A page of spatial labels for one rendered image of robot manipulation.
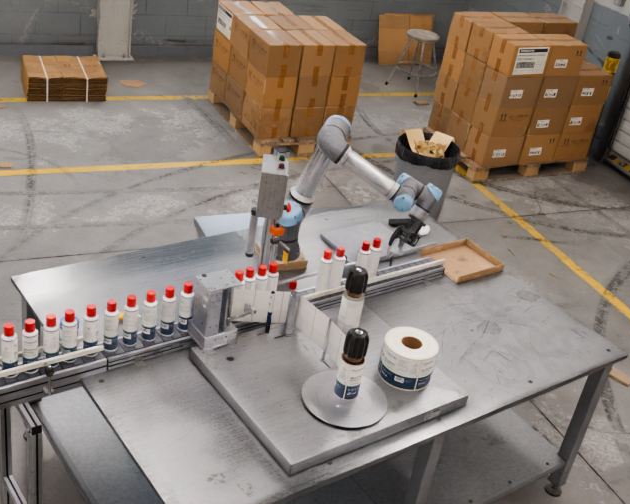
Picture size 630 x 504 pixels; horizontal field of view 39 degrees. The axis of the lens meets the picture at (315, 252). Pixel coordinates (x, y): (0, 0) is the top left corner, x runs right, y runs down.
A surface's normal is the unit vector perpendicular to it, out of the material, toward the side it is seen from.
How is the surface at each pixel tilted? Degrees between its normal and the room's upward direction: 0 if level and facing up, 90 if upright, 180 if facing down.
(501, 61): 91
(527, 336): 0
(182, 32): 90
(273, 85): 88
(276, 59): 90
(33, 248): 0
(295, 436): 0
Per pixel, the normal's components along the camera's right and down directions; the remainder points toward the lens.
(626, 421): 0.15, -0.85
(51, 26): 0.40, 0.51
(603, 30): -0.90, 0.09
